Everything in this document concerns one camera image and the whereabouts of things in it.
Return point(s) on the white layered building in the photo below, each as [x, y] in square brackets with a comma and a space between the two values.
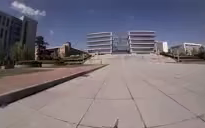
[100, 41]

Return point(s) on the wide pale stairs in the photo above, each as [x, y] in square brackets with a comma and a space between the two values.
[130, 58]

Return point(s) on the low brown building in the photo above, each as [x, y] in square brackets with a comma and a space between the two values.
[63, 50]

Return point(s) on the grey paved plaza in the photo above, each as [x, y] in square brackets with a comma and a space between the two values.
[140, 93]

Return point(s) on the pale building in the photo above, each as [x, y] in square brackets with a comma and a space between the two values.
[161, 46]

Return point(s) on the dark tree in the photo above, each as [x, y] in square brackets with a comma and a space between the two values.
[40, 46]

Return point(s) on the grey stone kerb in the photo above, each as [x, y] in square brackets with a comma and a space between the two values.
[40, 87]

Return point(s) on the dark low hedge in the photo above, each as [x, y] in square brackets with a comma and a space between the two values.
[31, 63]

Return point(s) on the red brick ground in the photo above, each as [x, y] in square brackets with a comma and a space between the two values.
[23, 80]

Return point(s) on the low white building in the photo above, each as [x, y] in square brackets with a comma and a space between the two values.
[186, 47]

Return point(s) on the row of trees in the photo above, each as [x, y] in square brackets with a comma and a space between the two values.
[3, 55]

